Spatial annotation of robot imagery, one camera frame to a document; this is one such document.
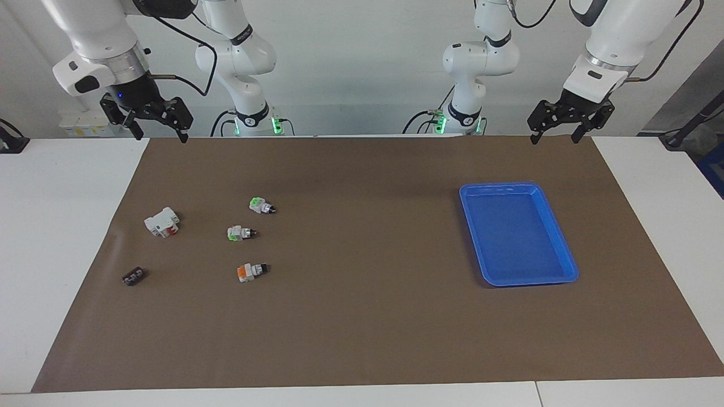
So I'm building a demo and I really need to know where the brown table mat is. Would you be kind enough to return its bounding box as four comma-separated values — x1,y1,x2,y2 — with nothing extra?
31,136,724,393

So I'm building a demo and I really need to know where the black right base cable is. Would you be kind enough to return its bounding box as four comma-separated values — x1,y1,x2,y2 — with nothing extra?
210,110,235,137

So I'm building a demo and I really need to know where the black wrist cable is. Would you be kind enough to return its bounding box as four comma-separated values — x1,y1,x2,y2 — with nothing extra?
148,14,218,98
625,0,706,84

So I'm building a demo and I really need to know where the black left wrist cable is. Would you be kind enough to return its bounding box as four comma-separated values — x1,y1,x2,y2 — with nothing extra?
625,0,706,84

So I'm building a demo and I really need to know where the blue crate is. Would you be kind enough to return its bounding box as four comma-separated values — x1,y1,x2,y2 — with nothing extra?
697,155,724,198

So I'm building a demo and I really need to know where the black stand pole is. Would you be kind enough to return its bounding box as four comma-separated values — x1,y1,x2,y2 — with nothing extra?
659,90,724,150

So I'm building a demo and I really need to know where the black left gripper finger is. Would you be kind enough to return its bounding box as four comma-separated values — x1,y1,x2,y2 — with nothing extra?
571,103,615,143
528,101,566,145

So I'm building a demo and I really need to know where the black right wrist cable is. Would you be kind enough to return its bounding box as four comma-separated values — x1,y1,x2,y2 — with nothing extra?
148,14,218,98

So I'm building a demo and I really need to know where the black left arm shoulder cable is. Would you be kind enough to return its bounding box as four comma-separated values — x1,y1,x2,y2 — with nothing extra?
509,0,558,29

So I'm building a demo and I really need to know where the black left base cable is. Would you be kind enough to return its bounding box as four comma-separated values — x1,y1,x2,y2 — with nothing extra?
403,85,456,135

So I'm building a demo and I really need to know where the black base cable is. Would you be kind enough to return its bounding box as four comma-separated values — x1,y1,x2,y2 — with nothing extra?
403,85,456,135
210,110,235,137

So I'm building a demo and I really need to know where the small white orange switch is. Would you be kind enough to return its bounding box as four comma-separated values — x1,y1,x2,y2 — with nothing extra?
236,262,269,283

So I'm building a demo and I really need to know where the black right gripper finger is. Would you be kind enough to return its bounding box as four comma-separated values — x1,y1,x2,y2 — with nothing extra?
154,97,194,143
101,94,142,140

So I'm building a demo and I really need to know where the black clamp mount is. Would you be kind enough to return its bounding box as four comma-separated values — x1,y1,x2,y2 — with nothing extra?
0,119,30,154

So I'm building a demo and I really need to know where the white red circuit breaker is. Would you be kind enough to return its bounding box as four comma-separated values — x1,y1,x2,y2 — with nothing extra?
144,207,182,239

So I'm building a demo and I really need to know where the blue plastic tray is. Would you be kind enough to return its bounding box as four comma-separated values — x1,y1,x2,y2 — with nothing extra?
459,181,580,288

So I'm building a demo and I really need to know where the white wall socket box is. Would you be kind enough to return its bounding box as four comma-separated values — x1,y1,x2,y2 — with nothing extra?
59,110,114,137

